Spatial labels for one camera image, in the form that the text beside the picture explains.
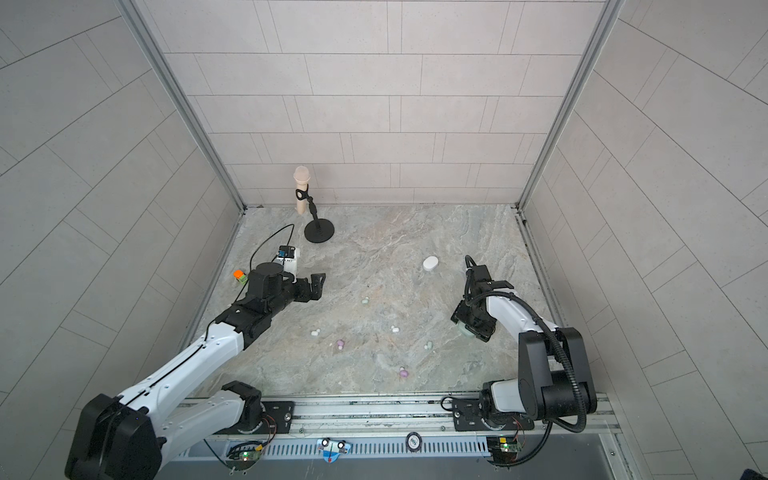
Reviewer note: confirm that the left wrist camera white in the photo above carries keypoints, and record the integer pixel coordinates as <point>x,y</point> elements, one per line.
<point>287,257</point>

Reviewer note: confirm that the orange green small toy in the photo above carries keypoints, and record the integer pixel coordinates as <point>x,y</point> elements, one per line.
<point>241,277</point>

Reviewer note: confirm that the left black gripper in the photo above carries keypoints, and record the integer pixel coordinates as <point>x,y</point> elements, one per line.
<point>317,290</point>

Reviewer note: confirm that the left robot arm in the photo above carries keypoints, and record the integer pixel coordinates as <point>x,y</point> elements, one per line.
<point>136,433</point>

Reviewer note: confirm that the aluminium front rail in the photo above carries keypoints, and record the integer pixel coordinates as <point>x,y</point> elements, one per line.
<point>345,416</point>

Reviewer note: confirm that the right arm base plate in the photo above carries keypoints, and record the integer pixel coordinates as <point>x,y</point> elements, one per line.
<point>472,415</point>

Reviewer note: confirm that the right green circuit board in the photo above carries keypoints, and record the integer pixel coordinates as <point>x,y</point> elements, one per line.
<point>503,450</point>

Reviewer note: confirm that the beige microphone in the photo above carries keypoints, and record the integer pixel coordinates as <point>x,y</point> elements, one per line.
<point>301,177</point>

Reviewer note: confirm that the left green circuit board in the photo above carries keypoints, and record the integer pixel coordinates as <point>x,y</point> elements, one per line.
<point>246,452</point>

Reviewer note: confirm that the small black round disc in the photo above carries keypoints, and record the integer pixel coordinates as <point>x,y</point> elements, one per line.
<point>413,442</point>

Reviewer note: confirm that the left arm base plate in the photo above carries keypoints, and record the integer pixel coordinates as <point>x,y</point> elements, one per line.
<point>277,419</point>

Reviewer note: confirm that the blue white clip gadget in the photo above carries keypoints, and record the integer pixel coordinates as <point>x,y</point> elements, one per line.
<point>331,449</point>

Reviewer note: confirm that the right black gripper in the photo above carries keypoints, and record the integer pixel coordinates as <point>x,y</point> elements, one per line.
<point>480,332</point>

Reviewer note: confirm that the black microphone stand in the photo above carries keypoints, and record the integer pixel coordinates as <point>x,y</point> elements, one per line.
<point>318,230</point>

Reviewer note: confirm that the green circuit board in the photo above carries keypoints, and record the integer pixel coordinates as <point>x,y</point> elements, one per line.
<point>503,450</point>
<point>246,452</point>

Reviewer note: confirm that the white earbud case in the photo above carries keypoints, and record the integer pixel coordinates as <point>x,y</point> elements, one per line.
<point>430,263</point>

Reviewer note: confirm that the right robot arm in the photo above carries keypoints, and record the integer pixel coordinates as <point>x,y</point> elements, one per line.
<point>554,381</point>

